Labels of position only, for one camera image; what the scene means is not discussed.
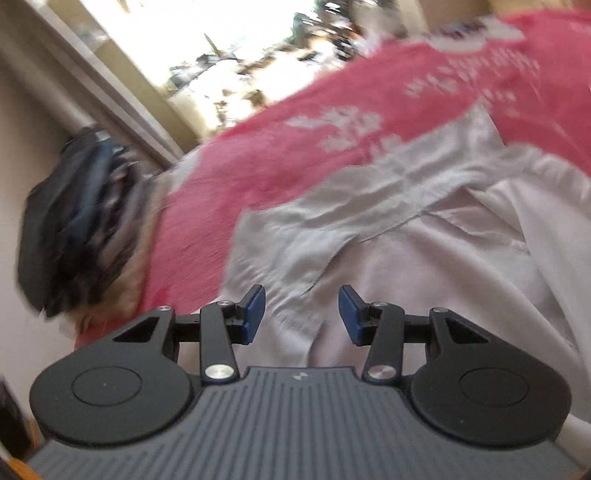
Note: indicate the black wheelchair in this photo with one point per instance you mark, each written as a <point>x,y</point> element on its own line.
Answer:
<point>344,44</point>

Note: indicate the red floral blanket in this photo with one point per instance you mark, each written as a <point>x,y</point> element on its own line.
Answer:
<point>300,161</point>

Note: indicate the dark folded garment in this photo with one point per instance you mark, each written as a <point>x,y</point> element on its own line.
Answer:
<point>60,207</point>

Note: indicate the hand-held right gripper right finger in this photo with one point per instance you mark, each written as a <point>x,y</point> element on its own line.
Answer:
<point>351,314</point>

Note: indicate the white button shirt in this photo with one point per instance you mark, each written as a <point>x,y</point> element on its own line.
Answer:
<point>438,258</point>

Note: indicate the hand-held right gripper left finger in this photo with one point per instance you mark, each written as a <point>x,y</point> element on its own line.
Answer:
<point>254,314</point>

